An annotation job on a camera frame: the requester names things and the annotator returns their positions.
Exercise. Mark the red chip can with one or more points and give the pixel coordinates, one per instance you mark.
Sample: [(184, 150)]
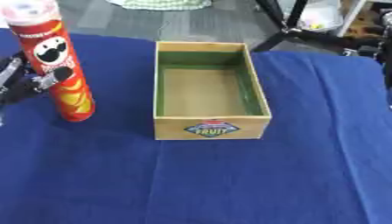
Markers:
[(56, 67)]

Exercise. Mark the green white checked cloth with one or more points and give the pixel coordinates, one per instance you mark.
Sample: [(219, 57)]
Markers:
[(166, 4)]

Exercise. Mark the white bag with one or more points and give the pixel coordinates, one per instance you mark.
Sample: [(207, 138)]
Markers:
[(320, 14)]

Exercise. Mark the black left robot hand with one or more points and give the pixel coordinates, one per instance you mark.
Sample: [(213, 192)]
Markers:
[(20, 86)]

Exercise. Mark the black tripod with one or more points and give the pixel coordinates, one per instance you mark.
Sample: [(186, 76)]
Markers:
[(291, 27)]

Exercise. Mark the tan box with green inside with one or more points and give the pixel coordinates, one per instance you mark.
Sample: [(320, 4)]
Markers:
[(204, 93)]

